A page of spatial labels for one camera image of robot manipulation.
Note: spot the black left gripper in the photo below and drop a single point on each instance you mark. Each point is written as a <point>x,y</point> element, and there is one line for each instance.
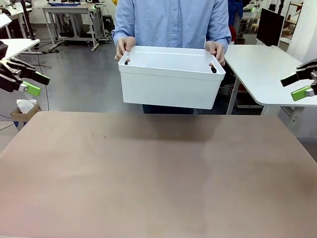
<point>8,80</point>

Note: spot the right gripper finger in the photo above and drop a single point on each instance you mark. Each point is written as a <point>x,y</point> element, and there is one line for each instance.
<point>301,93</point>
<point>289,79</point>

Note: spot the white plastic basket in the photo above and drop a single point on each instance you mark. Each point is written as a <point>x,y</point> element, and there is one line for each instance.
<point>171,86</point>

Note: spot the person's left forearm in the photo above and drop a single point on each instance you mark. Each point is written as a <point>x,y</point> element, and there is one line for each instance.
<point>220,34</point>

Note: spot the person's right forearm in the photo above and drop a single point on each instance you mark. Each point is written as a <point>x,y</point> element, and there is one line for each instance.
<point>122,33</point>

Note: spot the person's left hand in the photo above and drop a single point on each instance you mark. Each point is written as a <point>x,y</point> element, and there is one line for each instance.
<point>216,50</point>

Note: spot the person's right hand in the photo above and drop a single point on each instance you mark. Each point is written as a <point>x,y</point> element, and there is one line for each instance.
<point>125,47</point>

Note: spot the white tissue paper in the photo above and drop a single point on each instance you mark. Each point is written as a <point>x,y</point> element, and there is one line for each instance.
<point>24,104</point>

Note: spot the white curved table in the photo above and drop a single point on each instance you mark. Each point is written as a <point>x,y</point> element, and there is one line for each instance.
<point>260,72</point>

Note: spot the brown cardboard box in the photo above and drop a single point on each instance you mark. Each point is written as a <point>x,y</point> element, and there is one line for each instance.
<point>18,118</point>

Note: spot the white rounded table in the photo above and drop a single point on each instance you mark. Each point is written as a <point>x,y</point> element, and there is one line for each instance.
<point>19,45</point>

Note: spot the wooden shelf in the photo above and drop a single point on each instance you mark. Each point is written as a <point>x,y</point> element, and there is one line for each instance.
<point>293,24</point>

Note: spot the black monitor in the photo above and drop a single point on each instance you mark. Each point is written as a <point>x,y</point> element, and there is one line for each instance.
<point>270,24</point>

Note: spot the black stand pole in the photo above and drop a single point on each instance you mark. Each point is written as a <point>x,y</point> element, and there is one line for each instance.
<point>27,19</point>

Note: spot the blue mat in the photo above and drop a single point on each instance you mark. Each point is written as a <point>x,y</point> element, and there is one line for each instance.
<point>62,4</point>

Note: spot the person in dark blue jacket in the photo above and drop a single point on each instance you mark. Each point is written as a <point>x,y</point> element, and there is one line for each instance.
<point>234,12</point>

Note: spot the person in blue shirt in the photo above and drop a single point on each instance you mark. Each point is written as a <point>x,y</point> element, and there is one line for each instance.
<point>171,22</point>

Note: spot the white desk dark frame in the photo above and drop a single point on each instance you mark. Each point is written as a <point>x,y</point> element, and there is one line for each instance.
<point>15,16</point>

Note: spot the grey frame work table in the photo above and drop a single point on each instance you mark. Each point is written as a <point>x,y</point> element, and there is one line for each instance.
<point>69,10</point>

